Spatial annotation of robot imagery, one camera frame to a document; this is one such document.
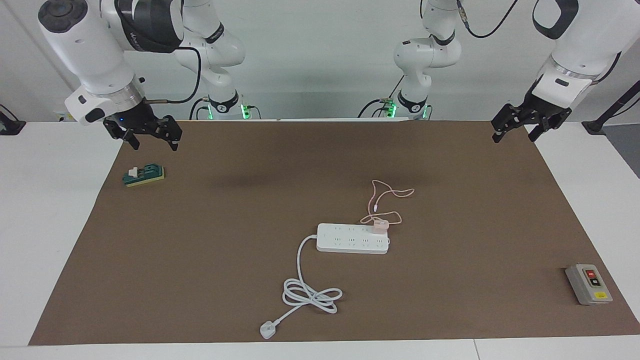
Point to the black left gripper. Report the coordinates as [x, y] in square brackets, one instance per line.
[545, 110]

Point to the brown table mat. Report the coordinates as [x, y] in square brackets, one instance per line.
[225, 240]

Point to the green knife switch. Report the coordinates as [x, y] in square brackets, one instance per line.
[145, 175]

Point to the pink wall charger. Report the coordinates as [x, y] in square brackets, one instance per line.
[380, 226]

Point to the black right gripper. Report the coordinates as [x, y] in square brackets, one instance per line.
[137, 120]

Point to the grey on-off switch box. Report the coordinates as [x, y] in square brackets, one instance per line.
[587, 285]

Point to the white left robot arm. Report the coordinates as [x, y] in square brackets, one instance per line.
[585, 45]

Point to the black stand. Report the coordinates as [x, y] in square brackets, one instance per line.
[607, 112]

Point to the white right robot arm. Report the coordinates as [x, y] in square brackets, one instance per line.
[85, 55]

